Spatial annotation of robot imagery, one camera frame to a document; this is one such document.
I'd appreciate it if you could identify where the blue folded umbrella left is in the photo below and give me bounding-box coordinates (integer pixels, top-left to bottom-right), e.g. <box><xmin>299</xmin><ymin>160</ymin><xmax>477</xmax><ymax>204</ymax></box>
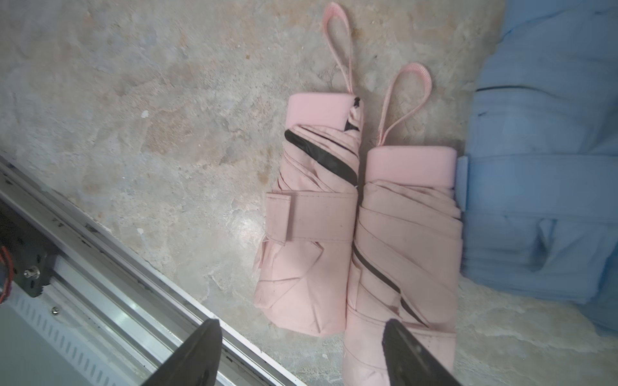
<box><xmin>455</xmin><ymin>1</ymin><xmax>617</xmax><ymax>335</ymax></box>

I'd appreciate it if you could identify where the pink umbrella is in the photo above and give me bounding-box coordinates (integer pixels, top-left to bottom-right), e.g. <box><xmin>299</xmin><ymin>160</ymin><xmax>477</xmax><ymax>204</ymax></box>
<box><xmin>341</xmin><ymin>62</ymin><xmax>464</xmax><ymax>386</ymax></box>
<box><xmin>252</xmin><ymin>1</ymin><xmax>365</xmax><ymax>339</ymax></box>

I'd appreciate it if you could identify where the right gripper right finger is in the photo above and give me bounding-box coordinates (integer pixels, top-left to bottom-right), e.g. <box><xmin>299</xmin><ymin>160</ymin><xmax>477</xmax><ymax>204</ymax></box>
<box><xmin>381</xmin><ymin>319</ymin><xmax>461</xmax><ymax>386</ymax></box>

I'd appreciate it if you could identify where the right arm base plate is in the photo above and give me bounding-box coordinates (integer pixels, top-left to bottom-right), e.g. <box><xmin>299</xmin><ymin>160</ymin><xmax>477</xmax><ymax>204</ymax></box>
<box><xmin>1</xmin><ymin>207</ymin><xmax>60</xmax><ymax>302</ymax></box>

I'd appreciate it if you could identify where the aluminium mounting rail frame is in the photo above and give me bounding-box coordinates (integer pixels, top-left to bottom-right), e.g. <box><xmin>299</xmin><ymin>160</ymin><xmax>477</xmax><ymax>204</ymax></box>
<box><xmin>1</xmin><ymin>159</ymin><xmax>299</xmax><ymax>385</ymax></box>

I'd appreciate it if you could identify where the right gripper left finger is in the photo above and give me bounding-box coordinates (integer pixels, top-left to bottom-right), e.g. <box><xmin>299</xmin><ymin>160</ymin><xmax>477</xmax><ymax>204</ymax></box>
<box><xmin>143</xmin><ymin>319</ymin><xmax>222</xmax><ymax>386</ymax></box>

